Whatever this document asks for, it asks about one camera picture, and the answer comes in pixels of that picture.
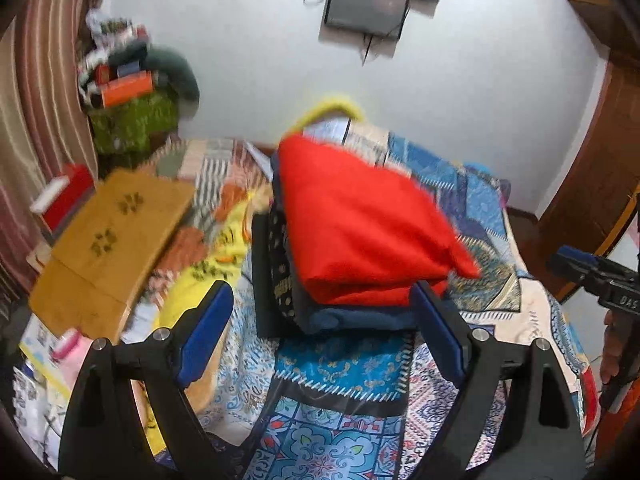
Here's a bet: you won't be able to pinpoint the navy folded garment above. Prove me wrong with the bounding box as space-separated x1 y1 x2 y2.
270 152 451 336

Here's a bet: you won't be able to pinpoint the grey set-top box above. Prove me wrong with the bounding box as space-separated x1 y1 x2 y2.
322 0 413 41

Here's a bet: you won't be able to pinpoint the patchwork blanket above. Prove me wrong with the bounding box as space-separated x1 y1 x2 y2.
125 120 596 480

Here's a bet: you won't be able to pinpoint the yellow printed cloth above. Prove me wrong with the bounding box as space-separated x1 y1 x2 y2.
150 192 273 331

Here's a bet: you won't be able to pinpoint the printed paper sheets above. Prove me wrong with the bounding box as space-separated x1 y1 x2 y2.
12 320 71 461

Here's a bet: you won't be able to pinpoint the striped rug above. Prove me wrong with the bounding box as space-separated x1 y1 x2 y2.
0 0 118 311

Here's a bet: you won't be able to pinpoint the wooden lap table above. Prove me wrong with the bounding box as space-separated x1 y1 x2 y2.
27 167 197 346

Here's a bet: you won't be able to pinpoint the pink bottle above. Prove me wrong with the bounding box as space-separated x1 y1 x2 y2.
52 327 83 361

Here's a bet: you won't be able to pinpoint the person's right hand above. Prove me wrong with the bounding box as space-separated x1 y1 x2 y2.
600 310 626 386

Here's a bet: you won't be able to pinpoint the green patterned cloth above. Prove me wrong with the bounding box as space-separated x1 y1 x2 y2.
90 92 181 156

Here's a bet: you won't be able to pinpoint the red fleece jacket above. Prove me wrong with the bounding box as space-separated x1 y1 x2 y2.
276 135 483 308

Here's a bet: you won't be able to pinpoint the orange box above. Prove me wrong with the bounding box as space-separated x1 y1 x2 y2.
100 72 156 108

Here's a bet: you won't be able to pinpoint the red box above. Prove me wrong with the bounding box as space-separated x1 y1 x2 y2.
30 162 96 233

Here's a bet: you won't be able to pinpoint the dark green cushion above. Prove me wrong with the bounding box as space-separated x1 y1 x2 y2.
145 45 201 106

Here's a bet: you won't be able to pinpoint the wooden door frame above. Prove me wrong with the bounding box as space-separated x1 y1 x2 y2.
537 0 640 303

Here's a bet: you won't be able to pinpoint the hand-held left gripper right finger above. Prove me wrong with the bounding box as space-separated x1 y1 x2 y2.
395 281 586 480

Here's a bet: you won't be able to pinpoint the black patterned folded garment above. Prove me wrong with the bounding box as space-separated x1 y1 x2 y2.
250 205 311 338

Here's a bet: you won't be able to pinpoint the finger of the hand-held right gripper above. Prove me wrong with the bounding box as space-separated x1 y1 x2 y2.
546 245 601 281

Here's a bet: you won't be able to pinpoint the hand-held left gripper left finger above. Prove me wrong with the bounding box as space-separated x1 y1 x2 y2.
57 280 251 480

